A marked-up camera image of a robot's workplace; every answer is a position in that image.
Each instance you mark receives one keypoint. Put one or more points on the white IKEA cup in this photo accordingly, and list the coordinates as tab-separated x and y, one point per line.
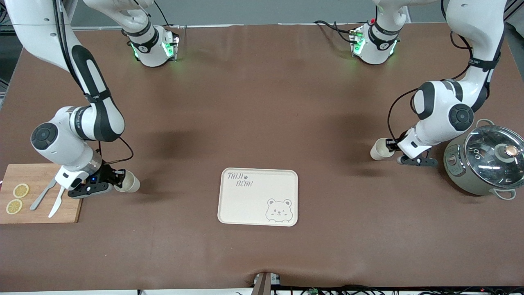
378	150
130	183

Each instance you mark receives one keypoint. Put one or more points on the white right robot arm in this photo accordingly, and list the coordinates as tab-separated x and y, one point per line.
61	139

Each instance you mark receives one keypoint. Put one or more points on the white plastic knife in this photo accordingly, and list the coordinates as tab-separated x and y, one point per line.
57	205

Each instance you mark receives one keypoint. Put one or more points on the grey plastic knife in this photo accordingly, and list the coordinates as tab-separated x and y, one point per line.
41	196

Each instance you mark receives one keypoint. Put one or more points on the bamboo cutting board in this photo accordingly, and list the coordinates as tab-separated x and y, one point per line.
24	176

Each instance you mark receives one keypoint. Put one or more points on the lemon slice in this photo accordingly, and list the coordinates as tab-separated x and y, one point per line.
14	207
21	190

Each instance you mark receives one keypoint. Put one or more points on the green cooking pot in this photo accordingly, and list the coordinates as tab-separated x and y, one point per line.
458	172

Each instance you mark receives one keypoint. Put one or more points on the glass pot lid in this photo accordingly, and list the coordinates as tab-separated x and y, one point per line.
491	157

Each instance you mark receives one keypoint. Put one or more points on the brown table mat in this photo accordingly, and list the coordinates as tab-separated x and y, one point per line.
262	102

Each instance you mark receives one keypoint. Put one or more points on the cream bear print tray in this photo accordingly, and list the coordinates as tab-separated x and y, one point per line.
257	196

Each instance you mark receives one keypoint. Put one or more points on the green lit connector bracket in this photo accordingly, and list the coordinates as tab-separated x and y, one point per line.
357	41
170	47

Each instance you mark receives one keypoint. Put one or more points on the aluminium frame post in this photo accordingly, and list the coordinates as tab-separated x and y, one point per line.
513	16
5	20

